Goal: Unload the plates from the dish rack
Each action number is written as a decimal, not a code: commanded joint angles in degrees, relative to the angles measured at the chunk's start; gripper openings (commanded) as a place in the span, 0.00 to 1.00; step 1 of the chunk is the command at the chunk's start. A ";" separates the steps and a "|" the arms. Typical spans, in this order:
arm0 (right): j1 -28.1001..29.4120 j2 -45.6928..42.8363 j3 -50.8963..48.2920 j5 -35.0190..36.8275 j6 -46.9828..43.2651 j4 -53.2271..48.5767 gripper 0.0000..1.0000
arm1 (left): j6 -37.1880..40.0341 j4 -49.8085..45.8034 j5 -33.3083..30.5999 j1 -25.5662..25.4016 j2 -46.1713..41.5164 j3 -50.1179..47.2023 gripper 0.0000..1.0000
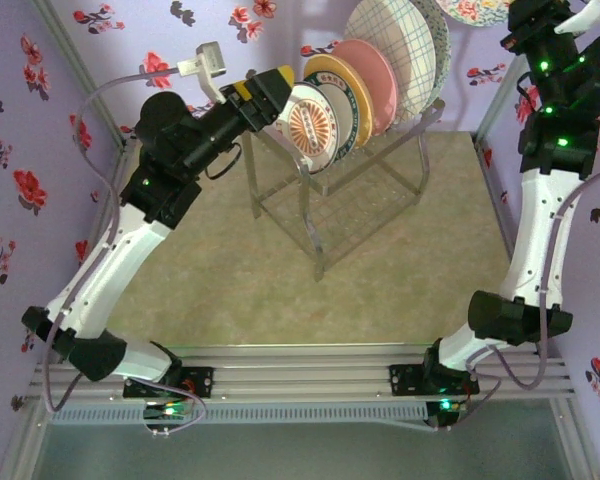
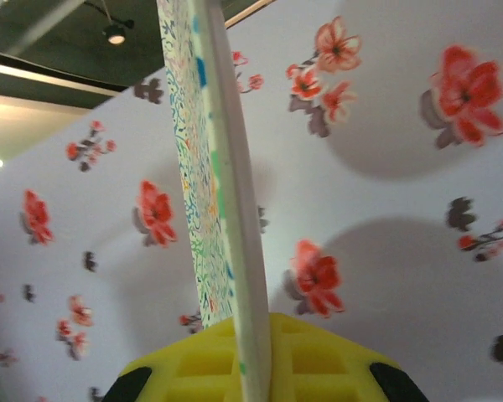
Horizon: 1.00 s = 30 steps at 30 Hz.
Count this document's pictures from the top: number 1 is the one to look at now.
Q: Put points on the white plate orange sunburst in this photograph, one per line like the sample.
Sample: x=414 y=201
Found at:
x=312 y=127

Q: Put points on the white floral plate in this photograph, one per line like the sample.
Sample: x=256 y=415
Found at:
x=472 y=10

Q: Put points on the yellow plate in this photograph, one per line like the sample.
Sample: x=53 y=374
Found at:
x=352 y=80

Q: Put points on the white plaid plate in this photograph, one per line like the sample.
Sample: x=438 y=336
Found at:
x=400 y=45

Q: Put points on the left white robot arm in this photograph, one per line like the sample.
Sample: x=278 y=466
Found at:
x=105 y=270

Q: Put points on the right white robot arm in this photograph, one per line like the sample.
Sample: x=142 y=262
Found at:
x=535 y=240

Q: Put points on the white plate green rim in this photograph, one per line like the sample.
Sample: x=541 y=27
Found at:
x=344 y=107

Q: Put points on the pink plate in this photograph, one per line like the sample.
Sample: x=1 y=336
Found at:
x=375 y=80

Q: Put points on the small circuit board green LED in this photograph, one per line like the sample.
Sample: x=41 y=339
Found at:
x=167 y=411
x=447 y=406

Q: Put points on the aluminium frame post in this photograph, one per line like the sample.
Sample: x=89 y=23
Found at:
x=76 y=65

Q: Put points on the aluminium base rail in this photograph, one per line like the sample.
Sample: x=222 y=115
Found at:
x=300 y=372

